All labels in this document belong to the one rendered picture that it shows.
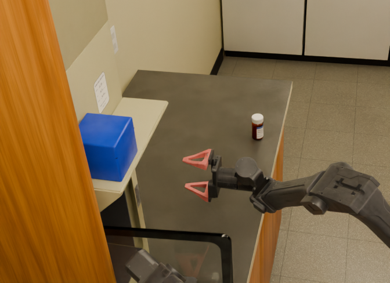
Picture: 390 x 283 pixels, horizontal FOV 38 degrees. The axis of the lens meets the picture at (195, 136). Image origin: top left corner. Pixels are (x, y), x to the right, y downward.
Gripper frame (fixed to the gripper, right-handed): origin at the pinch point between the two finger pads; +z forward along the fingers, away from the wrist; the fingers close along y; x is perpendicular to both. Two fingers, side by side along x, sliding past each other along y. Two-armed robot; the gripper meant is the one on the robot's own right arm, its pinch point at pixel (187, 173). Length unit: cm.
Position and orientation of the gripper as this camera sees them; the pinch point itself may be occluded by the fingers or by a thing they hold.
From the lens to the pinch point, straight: 157.7
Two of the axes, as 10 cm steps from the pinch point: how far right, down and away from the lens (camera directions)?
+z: -9.7, -1.0, 2.1
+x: -2.3, 6.1, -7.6
